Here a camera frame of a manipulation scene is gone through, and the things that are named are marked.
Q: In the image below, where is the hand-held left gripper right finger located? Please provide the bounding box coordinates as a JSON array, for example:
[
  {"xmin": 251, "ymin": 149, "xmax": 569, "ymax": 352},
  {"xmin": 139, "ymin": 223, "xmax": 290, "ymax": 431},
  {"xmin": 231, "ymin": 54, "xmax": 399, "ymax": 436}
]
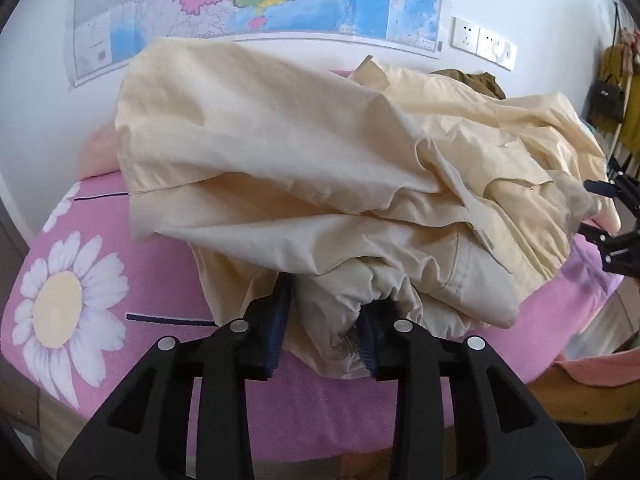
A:
[{"xmin": 356, "ymin": 301, "xmax": 586, "ymax": 480}]

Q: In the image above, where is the black handbag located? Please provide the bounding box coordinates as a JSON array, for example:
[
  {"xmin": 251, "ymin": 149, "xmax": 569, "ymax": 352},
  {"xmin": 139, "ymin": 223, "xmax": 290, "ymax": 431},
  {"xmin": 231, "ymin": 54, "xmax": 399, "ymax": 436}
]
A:
[{"xmin": 586, "ymin": 79, "xmax": 626, "ymax": 123}]

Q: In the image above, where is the yellow hanging garment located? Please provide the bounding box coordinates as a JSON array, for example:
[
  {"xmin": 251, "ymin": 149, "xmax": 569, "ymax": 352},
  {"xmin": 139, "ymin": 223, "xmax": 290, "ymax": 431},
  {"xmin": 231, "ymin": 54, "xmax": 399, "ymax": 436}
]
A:
[{"xmin": 600, "ymin": 42, "xmax": 634, "ymax": 92}]

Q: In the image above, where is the olive green garment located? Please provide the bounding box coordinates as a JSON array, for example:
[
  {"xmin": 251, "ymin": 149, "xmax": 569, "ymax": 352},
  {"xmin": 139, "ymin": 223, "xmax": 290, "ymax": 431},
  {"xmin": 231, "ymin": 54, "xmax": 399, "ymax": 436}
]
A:
[{"xmin": 430, "ymin": 69, "xmax": 507, "ymax": 101}]

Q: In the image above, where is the pink cloth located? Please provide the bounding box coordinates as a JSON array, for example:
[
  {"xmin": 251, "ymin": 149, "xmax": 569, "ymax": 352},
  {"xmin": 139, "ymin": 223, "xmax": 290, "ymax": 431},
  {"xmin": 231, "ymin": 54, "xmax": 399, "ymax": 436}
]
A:
[{"xmin": 552, "ymin": 345, "xmax": 640, "ymax": 387}]

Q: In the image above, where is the cream jacket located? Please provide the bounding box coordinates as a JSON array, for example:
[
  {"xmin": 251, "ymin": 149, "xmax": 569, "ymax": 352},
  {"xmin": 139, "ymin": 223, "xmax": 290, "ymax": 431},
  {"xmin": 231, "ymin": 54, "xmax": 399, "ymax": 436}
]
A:
[{"xmin": 114, "ymin": 37, "xmax": 623, "ymax": 380}]

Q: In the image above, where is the pink pillow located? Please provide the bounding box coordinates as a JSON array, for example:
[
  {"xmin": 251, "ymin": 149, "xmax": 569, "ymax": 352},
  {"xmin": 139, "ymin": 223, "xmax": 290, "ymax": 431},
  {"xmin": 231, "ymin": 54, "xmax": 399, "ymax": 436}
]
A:
[{"xmin": 79, "ymin": 122, "xmax": 123, "ymax": 180}]

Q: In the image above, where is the pink floral bed sheet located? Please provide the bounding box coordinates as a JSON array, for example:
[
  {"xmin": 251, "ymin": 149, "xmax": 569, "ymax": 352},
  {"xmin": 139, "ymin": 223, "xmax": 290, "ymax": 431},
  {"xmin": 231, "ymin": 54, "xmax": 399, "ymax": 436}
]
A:
[{"xmin": 0, "ymin": 69, "xmax": 625, "ymax": 480}]

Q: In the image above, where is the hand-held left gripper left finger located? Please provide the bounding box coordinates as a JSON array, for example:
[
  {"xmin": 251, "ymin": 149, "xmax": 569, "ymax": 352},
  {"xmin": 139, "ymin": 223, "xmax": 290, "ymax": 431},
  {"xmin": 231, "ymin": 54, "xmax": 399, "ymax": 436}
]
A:
[{"xmin": 56, "ymin": 272, "xmax": 296, "ymax": 480}]

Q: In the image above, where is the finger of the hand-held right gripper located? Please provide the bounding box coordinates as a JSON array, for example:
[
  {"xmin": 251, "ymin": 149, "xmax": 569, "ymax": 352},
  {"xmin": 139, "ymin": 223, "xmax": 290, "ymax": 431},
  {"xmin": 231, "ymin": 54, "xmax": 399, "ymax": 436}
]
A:
[
  {"xmin": 584, "ymin": 172, "xmax": 640, "ymax": 213},
  {"xmin": 575, "ymin": 222, "xmax": 640, "ymax": 277}
]

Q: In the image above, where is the white wall socket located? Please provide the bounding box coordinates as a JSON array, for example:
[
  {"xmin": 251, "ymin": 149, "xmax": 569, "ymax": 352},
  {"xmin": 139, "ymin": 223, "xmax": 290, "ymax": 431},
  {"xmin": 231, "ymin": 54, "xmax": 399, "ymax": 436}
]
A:
[
  {"xmin": 477, "ymin": 27, "xmax": 517, "ymax": 71},
  {"xmin": 450, "ymin": 16, "xmax": 481, "ymax": 54}
]

